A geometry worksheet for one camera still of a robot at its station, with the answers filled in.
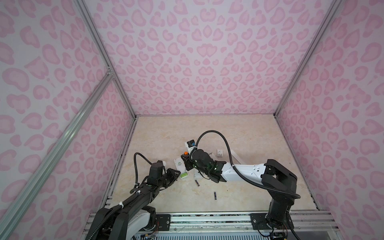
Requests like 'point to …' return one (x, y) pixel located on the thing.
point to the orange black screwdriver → (185, 153)
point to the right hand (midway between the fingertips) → (182, 155)
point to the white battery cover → (235, 156)
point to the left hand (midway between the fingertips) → (181, 171)
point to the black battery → (215, 193)
